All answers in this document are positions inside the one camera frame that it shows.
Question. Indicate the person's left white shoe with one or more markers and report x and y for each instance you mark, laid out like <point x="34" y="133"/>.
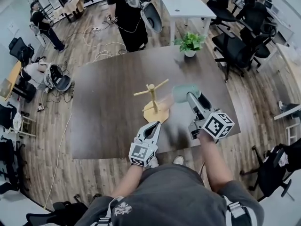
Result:
<point x="154" y="162"/>

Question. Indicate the blue-green translucent cup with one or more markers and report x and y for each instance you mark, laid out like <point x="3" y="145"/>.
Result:
<point x="182" y="93"/>

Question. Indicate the white floral cloth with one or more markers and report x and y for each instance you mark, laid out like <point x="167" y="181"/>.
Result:
<point x="17" y="122"/>

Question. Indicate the green plant in white pot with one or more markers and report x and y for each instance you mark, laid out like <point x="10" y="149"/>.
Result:
<point x="191" y="42"/>

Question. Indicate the small checkered device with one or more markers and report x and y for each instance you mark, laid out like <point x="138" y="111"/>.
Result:
<point x="41" y="107"/>

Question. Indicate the white power strip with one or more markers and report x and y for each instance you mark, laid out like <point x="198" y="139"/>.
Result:
<point x="95" y="29"/>

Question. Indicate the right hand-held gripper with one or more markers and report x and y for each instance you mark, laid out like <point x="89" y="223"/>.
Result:
<point x="217" y="125"/>

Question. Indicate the yellow top side table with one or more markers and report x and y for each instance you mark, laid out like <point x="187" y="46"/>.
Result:
<point x="15" y="74"/>

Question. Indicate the person's left forearm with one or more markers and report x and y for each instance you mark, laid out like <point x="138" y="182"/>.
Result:
<point x="129" y="180"/>

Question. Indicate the person's right forearm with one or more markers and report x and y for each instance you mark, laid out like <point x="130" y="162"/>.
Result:
<point x="214" y="163"/>

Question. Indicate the patterned cloth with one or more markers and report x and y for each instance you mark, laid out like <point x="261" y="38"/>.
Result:
<point x="283" y="159"/>

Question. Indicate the wooden stool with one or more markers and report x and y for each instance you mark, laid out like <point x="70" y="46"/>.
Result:
<point x="27" y="128"/>

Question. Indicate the long wooden top table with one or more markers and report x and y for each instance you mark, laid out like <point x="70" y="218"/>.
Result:
<point x="290" y="62"/>

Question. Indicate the square white table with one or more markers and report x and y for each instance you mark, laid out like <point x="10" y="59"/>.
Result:
<point x="185" y="6"/>

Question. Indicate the wooden cup tree stand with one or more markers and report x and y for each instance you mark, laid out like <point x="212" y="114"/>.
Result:
<point x="155" y="116"/>

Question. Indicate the person's white shoe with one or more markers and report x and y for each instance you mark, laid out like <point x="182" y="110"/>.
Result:
<point x="154" y="162"/>
<point x="178" y="160"/>

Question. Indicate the person's right white shoe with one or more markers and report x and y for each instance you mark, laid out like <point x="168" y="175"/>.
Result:
<point x="178" y="160"/>

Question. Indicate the table with beige cloth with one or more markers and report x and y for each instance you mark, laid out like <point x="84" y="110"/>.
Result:
<point x="70" y="7"/>

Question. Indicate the white frame stool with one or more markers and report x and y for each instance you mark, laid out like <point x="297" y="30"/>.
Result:
<point x="294" y="134"/>

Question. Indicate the black office chair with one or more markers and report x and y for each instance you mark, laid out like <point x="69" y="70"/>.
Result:
<point x="272" y="178"/>
<point x="9" y="163"/>
<point x="21" y="48"/>
<point x="263" y="48"/>
<point x="221" y="1"/>
<point x="232" y="48"/>
<point x="8" y="115"/>
<point x="68" y="211"/>

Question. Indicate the pink translucent cup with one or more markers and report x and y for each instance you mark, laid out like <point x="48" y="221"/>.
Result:
<point x="168" y="102"/>

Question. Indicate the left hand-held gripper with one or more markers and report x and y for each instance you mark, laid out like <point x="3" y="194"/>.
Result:
<point x="140" y="153"/>

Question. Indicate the person's dark grey shirt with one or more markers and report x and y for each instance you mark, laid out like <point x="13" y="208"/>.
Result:
<point x="169" y="196"/>

